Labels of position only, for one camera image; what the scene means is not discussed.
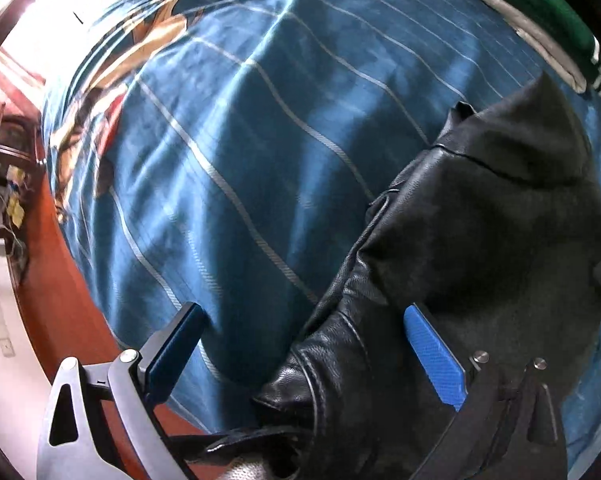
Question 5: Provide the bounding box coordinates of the black leather jacket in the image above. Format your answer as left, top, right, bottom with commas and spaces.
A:
200, 70, 601, 480

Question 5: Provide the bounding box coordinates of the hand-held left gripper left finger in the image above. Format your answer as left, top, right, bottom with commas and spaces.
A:
36, 302, 206, 480

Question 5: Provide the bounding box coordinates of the blue striped bed sheet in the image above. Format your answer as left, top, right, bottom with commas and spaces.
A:
40, 0, 601, 466

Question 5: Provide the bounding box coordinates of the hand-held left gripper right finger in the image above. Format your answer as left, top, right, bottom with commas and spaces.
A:
403, 302, 568, 480

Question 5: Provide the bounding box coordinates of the grey folded garment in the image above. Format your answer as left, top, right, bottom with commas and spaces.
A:
453, 0, 593, 93

